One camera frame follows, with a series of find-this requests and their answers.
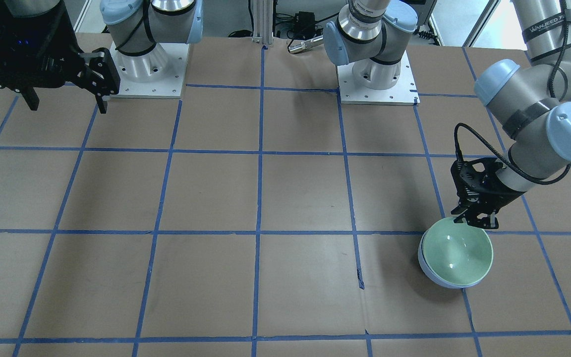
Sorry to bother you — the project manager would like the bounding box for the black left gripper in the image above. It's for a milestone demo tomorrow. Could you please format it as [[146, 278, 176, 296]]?
[[451, 157, 524, 229]]

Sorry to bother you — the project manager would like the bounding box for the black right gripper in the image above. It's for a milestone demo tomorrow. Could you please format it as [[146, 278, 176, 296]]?
[[0, 11, 120, 115]]

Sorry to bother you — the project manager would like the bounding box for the green bowl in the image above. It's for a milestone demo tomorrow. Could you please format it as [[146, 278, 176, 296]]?
[[423, 216, 494, 287]]

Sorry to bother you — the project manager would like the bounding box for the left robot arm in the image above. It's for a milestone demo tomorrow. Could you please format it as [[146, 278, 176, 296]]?
[[323, 0, 571, 229]]

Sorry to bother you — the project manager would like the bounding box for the blue bowl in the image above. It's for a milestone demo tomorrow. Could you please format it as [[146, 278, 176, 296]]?
[[417, 237, 490, 290]]

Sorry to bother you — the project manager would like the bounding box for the silver cylindrical connector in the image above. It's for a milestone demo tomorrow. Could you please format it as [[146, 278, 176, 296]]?
[[287, 35, 324, 55]]

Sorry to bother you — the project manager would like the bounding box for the black power adapter box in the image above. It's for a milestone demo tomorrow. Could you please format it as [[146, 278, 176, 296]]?
[[292, 11, 316, 37]]

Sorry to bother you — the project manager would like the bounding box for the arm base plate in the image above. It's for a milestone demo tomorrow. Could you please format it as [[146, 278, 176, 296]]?
[[336, 52, 420, 106], [110, 43, 191, 99]]

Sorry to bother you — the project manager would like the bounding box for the aluminium frame post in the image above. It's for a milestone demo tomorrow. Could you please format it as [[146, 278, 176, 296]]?
[[248, 0, 276, 48]]

